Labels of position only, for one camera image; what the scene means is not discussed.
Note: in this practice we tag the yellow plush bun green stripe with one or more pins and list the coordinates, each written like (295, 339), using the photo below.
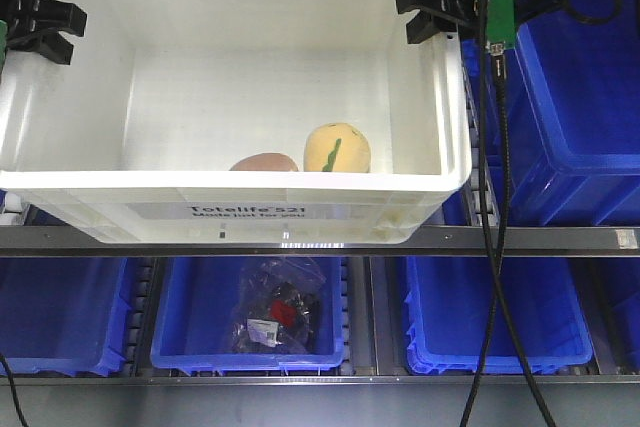
(337, 147)

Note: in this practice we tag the lower middle blue bin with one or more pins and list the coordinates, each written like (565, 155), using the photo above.
(194, 317)

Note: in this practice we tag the green circuit board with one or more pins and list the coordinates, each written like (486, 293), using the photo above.
(498, 27)

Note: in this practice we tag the roller track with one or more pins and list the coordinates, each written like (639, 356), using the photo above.
(346, 367)
(13, 210)
(479, 179)
(139, 319)

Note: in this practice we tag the lower left roller track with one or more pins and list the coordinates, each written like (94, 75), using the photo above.
(139, 319)

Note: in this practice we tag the steel shelf front rail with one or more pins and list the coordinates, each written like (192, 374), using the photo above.
(429, 240)

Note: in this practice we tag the lower left blue bin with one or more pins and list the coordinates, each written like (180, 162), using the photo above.
(65, 315)

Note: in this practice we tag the blue plastic bin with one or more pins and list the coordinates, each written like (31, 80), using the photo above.
(573, 118)

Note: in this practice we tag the right roller track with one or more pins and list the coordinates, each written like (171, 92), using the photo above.
(479, 179)

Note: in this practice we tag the pink plush bun toy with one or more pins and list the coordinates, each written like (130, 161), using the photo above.
(268, 161)

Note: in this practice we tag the steel shelf rail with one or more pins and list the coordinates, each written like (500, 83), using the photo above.
(429, 240)
(324, 381)

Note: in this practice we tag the white plastic Totelife crate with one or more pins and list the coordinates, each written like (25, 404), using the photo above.
(133, 141)

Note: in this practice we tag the lower steel shelf rail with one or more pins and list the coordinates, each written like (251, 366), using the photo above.
(324, 381)

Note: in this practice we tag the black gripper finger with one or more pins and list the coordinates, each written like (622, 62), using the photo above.
(34, 18)
(50, 45)

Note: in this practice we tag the lower middle roller track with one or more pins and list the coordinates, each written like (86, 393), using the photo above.
(346, 367)

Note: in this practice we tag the clear bag of parts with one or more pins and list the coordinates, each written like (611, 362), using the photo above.
(279, 306)

